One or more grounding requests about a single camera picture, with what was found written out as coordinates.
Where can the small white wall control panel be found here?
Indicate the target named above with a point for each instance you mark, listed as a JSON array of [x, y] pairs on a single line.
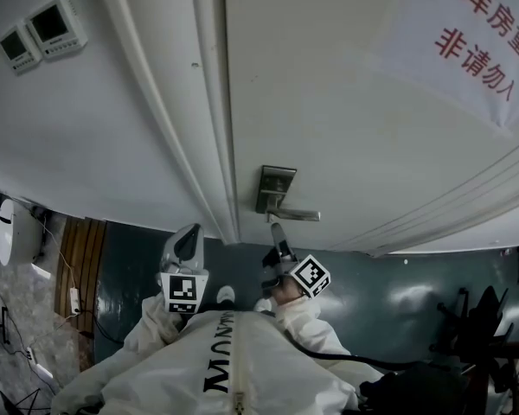
[[17, 49]]

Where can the large white wall control panel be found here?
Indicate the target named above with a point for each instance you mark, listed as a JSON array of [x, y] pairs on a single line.
[[54, 26]]

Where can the person's white shoe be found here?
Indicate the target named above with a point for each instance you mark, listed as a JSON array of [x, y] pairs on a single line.
[[226, 294], [263, 305]]

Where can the white door frame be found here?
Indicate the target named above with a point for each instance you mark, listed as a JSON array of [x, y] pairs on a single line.
[[173, 80]]

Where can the black tripod stand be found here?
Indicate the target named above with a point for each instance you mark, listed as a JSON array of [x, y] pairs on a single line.
[[23, 402]]

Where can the person's left forearm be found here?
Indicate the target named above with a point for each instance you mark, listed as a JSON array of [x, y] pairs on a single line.
[[153, 322]]

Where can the person's right white shoe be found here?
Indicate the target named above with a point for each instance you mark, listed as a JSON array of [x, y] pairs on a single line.
[[263, 305]]

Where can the white power strip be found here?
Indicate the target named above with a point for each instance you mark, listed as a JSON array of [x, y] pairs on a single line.
[[74, 301]]

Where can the person's right hand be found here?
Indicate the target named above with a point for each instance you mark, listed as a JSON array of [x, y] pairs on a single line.
[[285, 293]]

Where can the person's right forearm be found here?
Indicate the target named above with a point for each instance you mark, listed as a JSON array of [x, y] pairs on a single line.
[[307, 324]]

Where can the white door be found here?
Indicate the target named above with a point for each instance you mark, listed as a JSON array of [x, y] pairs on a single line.
[[350, 123]]

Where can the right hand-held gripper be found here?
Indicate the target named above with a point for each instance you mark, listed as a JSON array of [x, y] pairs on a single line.
[[308, 276]]

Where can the white round appliance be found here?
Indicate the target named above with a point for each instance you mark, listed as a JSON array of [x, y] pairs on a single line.
[[13, 236]]

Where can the white paper sign red print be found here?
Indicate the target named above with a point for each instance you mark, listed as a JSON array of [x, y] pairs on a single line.
[[467, 37]]

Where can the brown wooden panel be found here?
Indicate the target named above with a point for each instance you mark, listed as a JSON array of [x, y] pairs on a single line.
[[80, 266]]

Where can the person's white coverall torso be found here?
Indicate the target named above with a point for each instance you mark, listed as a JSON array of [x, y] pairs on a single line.
[[225, 361]]

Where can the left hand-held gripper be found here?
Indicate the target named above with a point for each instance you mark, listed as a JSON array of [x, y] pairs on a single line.
[[184, 275]]

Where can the person's left white shoe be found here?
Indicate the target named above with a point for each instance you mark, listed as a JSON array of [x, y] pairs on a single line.
[[226, 294]]

